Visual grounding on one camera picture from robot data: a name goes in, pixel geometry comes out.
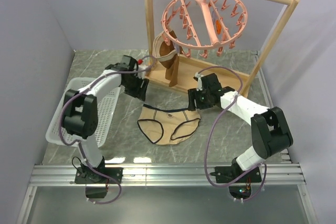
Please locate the wooden hanger rack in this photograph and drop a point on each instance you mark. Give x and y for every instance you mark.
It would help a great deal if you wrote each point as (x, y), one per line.
(196, 63)

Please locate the brown underwear on hanger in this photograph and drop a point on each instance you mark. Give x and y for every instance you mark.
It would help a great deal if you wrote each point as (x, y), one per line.
(168, 57)

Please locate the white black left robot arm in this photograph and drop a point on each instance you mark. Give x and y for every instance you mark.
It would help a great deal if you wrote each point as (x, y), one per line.
(79, 114)

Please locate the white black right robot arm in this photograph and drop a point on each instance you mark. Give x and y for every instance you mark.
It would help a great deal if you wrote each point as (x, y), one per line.
(270, 133)

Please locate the white plastic basket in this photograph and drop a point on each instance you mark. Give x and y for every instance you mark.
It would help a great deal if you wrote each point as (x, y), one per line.
(106, 108)

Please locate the pink round clip hanger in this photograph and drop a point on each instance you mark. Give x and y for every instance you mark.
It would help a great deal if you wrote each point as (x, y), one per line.
(212, 12)

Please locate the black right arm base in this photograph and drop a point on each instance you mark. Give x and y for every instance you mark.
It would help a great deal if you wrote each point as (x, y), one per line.
(225, 174)

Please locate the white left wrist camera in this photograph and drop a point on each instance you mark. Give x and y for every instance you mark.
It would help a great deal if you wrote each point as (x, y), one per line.
(142, 68)

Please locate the beige underwear navy trim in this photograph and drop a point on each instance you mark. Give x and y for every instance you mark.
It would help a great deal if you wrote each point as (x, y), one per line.
(167, 127)

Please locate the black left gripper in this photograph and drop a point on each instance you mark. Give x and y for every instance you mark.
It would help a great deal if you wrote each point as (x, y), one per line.
(139, 93)

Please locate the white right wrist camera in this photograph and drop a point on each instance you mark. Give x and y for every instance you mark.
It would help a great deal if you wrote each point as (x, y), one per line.
(198, 77)

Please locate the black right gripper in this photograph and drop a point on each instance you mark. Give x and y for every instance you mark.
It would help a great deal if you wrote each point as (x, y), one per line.
(193, 94)

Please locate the aluminium mounting rail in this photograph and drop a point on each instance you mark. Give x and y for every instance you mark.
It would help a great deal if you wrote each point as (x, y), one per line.
(160, 175)

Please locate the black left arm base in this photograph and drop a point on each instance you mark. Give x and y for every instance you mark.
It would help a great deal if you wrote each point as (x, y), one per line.
(85, 175)

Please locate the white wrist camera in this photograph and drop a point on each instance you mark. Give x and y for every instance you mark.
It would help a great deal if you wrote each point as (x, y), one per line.
(198, 77)
(142, 68)

